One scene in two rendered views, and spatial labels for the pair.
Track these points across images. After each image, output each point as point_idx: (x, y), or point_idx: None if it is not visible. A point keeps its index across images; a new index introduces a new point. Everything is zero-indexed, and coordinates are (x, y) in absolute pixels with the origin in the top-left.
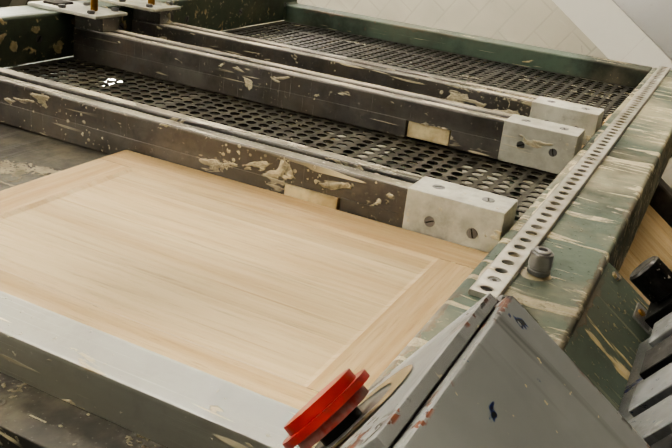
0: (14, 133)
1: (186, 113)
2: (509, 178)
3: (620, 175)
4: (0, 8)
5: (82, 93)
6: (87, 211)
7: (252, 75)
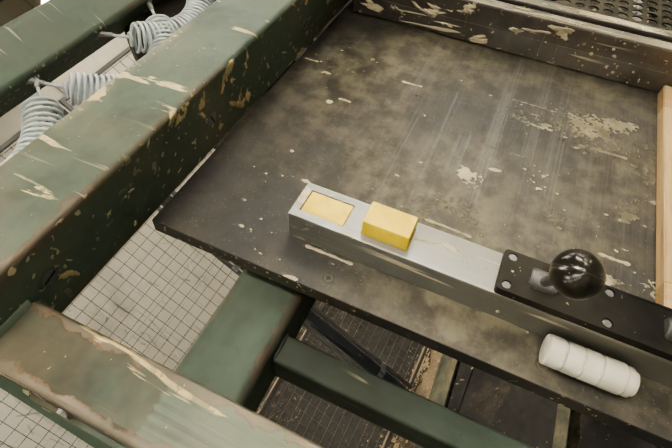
0: (522, 64)
1: (605, 2)
2: None
3: None
4: None
5: (598, 20)
6: None
7: None
